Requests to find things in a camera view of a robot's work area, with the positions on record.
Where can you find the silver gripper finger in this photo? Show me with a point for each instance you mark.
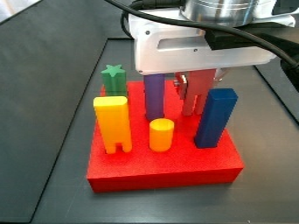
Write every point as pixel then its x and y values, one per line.
pixel 219 75
pixel 180 83

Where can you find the red double-square block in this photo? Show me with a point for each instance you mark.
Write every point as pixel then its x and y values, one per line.
pixel 199 84

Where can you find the green star peg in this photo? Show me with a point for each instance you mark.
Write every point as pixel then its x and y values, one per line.
pixel 115 80

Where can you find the yellow notched block peg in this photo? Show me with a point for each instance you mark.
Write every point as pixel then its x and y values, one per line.
pixel 111 109

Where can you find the short yellow cylinder peg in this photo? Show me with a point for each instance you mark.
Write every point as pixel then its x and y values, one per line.
pixel 160 134

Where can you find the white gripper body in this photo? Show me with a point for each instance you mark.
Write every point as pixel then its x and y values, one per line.
pixel 168 49

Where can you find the red peg board base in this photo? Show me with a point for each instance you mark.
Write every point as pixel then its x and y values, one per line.
pixel 182 166

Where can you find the purple cylinder peg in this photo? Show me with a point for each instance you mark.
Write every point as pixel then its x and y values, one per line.
pixel 154 96

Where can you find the blue square block peg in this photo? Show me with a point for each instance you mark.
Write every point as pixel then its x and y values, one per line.
pixel 219 105

